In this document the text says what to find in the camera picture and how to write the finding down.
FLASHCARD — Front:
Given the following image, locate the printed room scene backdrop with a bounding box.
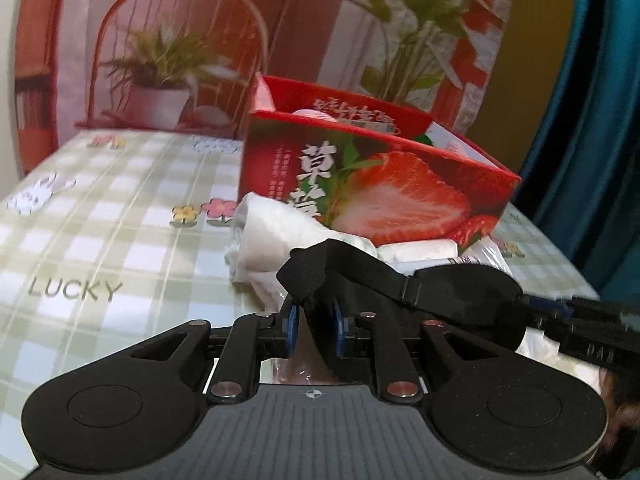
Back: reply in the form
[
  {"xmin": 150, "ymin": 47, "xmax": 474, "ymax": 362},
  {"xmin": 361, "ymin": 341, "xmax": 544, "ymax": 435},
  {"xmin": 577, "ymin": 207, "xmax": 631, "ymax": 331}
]
[{"xmin": 12, "ymin": 0, "xmax": 521, "ymax": 141}]

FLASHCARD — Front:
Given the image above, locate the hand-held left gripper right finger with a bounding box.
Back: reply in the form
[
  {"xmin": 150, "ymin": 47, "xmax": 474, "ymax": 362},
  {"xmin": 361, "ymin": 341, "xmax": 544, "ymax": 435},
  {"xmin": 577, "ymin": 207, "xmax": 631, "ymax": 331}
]
[{"xmin": 332, "ymin": 302, "xmax": 501, "ymax": 405}]

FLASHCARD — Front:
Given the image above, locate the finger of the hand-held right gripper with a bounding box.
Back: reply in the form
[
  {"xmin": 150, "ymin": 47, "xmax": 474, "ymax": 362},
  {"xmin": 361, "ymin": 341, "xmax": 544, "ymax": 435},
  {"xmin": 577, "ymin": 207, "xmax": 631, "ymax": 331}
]
[
  {"xmin": 525, "ymin": 296, "xmax": 575, "ymax": 312},
  {"xmin": 522, "ymin": 309, "xmax": 568, "ymax": 343}
]

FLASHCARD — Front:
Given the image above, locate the white tissue pack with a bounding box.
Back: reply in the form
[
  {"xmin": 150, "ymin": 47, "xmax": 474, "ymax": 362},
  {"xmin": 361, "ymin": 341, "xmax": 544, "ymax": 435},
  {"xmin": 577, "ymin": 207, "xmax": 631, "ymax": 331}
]
[{"xmin": 375, "ymin": 239, "xmax": 459, "ymax": 264}]

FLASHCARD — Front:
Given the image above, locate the clear plastic packet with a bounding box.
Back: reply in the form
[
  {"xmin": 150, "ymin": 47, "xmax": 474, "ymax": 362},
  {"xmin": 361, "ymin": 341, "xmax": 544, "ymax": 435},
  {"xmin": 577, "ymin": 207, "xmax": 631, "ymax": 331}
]
[{"xmin": 449, "ymin": 236, "xmax": 517, "ymax": 277}]

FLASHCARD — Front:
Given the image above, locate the checked bunny print tablecloth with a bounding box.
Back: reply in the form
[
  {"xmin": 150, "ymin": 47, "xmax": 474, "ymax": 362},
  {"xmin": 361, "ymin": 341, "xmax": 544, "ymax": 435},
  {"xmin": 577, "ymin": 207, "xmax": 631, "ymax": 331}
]
[{"xmin": 0, "ymin": 130, "xmax": 601, "ymax": 476}]

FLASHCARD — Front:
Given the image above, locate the red strawberry print box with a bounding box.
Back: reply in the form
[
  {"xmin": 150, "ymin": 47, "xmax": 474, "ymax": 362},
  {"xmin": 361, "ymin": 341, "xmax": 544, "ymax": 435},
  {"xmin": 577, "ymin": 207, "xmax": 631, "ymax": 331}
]
[{"xmin": 239, "ymin": 74, "xmax": 522, "ymax": 251}]

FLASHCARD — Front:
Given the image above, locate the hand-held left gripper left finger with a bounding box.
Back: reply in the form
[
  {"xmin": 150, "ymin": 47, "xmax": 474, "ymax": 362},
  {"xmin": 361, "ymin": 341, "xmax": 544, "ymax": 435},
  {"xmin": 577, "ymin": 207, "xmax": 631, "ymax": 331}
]
[{"xmin": 131, "ymin": 294, "xmax": 302, "ymax": 405}]

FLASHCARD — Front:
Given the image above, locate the white plastic bag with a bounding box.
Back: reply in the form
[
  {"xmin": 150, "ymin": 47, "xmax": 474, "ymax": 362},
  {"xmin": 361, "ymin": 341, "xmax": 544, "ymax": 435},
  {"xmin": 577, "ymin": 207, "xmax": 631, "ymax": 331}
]
[{"xmin": 223, "ymin": 192, "xmax": 382, "ymax": 312}]

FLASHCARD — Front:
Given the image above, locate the teal curtain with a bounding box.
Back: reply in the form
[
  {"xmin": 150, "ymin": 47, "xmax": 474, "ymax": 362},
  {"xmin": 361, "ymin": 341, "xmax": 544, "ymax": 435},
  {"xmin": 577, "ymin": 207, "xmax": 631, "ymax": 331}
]
[{"xmin": 515, "ymin": 0, "xmax": 640, "ymax": 306}]

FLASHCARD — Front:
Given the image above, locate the black eye mask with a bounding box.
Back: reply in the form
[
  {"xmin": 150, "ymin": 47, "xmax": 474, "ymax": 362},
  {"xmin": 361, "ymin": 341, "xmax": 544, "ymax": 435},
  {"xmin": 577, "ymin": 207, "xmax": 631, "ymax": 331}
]
[{"xmin": 276, "ymin": 240, "xmax": 529, "ymax": 382}]

